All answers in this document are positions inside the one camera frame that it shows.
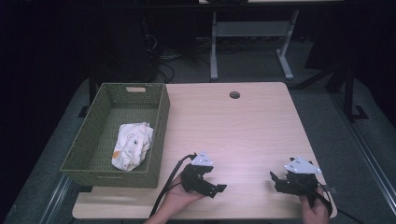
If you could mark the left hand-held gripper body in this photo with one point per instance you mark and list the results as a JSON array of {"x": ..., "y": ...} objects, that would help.
[{"x": 194, "y": 177}]

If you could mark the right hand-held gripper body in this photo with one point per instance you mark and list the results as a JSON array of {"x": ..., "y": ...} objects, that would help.
[{"x": 300, "y": 182}]

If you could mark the white patterned cloth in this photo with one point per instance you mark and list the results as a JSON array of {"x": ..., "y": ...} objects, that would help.
[{"x": 132, "y": 146}]

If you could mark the green woven basket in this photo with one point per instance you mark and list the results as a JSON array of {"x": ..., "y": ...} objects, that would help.
[{"x": 93, "y": 140}]

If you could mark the person's left hand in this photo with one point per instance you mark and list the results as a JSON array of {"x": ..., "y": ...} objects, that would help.
[{"x": 177, "y": 197}]

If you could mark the person's right hand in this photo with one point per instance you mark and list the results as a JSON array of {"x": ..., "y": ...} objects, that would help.
[{"x": 316, "y": 213}]

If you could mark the black metal stand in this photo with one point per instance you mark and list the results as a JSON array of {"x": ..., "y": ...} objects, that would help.
[{"x": 349, "y": 93}]

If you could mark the metal floor rail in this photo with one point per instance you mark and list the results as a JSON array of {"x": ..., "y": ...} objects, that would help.
[
  {"x": 367, "y": 155},
  {"x": 56, "y": 199}
]

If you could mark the grey metal desk frame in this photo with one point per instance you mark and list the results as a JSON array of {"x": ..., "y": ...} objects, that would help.
[{"x": 249, "y": 29}]

